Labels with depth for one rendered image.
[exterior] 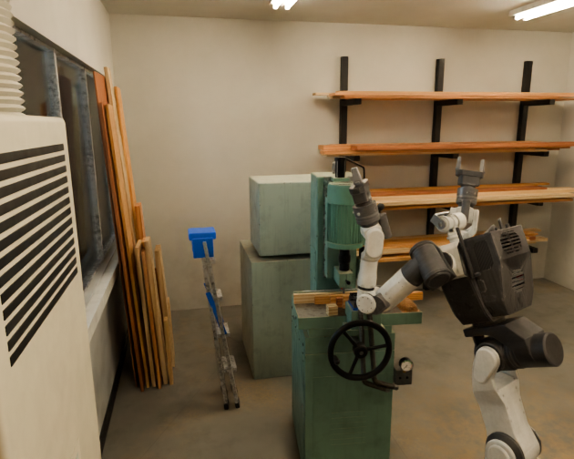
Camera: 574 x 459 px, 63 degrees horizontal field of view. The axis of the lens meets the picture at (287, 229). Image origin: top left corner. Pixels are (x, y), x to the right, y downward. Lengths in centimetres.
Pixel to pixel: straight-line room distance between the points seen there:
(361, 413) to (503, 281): 112
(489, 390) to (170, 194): 336
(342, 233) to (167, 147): 258
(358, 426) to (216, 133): 292
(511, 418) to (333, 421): 91
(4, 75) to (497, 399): 179
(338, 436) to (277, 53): 332
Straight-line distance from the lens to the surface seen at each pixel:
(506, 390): 196
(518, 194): 518
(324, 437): 256
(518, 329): 183
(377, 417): 256
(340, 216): 220
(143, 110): 447
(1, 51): 124
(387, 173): 492
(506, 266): 175
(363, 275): 180
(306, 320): 223
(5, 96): 123
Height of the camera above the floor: 178
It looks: 13 degrees down
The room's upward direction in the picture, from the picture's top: straight up
